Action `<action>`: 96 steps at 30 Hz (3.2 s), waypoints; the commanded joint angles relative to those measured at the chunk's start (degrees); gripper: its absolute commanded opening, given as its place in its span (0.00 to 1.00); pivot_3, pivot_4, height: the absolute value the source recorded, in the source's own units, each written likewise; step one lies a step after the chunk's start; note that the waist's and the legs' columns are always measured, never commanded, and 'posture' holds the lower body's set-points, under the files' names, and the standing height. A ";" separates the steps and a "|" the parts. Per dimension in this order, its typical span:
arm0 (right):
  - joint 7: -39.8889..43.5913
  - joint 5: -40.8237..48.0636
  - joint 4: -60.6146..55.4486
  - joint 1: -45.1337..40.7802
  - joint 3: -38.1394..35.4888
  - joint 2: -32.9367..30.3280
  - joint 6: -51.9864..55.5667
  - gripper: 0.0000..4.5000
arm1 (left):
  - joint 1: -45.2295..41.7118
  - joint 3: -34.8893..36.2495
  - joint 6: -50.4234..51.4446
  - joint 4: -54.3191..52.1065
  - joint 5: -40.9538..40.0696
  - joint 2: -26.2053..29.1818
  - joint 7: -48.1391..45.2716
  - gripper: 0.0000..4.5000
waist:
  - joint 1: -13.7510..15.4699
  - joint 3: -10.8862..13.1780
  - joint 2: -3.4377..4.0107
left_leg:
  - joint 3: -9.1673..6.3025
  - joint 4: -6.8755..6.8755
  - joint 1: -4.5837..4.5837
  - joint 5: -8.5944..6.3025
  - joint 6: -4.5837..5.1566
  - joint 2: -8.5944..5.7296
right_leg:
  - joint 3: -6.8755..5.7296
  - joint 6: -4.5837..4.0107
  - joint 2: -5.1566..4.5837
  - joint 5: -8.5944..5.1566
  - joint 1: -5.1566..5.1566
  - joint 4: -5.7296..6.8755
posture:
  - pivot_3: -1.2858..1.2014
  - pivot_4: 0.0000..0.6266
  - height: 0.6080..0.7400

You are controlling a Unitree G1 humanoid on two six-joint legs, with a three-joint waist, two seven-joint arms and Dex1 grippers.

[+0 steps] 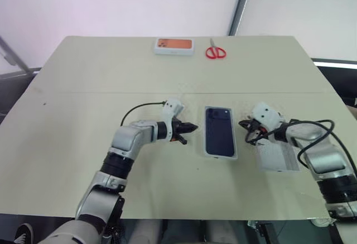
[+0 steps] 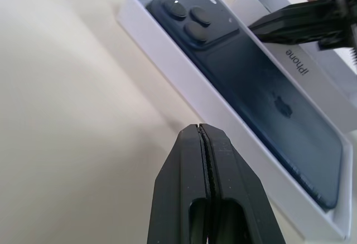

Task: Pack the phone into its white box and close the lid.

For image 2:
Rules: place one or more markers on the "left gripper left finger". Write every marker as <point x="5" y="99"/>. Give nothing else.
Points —
<point x="178" y="188"/>

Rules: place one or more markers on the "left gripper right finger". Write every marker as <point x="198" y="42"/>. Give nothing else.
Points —
<point x="245" y="182"/>

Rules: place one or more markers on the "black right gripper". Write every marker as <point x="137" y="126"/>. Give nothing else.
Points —
<point x="344" y="1"/>

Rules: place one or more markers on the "dark blue smartphone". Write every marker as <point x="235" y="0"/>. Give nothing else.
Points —
<point x="251" y="87"/>

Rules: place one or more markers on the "white phone box base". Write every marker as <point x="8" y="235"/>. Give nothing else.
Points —
<point x="184" y="68"/>

